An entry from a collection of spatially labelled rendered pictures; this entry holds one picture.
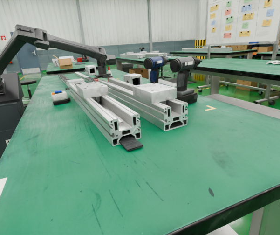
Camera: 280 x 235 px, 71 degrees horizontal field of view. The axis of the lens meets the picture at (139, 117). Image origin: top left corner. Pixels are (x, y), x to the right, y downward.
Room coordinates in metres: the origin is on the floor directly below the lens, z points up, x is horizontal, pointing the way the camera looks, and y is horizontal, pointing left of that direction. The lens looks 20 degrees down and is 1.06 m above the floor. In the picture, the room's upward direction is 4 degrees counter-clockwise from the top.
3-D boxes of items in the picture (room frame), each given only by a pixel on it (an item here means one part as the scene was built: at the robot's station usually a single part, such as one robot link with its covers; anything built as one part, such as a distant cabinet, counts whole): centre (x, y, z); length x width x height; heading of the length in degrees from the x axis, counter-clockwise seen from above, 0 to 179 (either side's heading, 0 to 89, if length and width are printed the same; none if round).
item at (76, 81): (1.31, 0.42, 0.83); 0.12 x 0.09 x 0.10; 116
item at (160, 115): (1.00, 0.05, 0.82); 0.80 x 0.10 x 0.09; 26
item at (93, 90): (0.91, 0.22, 0.87); 0.16 x 0.11 x 0.07; 26
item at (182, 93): (0.94, -0.25, 0.89); 0.20 x 0.08 x 0.22; 125
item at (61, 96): (1.11, 0.45, 0.81); 0.10 x 0.08 x 0.06; 116
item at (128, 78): (1.37, 0.04, 0.83); 0.11 x 0.10 x 0.10; 119
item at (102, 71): (1.40, 0.24, 0.91); 0.10 x 0.07 x 0.07; 116
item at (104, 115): (0.91, 0.22, 0.82); 0.80 x 0.10 x 0.09; 26
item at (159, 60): (1.12, -0.12, 0.89); 0.20 x 0.08 x 0.22; 137
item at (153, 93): (0.77, -0.06, 0.87); 0.16 x 0.11 x 0.07; 26
